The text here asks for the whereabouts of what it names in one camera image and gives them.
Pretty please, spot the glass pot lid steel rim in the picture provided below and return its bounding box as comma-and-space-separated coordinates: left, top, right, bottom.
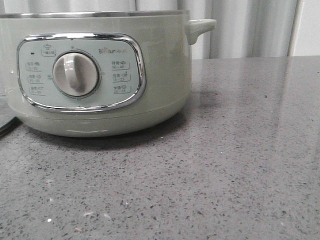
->
0, 93, 16, 134

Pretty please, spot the light green electric cooking pot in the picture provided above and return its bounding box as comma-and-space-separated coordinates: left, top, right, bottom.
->
0, 10, 217, 137

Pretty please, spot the white pleated curtain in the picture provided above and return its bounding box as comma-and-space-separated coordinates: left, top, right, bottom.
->
0, 0, 320, 59

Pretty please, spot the black power cable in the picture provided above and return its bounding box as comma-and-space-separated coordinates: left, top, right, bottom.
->
0, 116, 22, 138

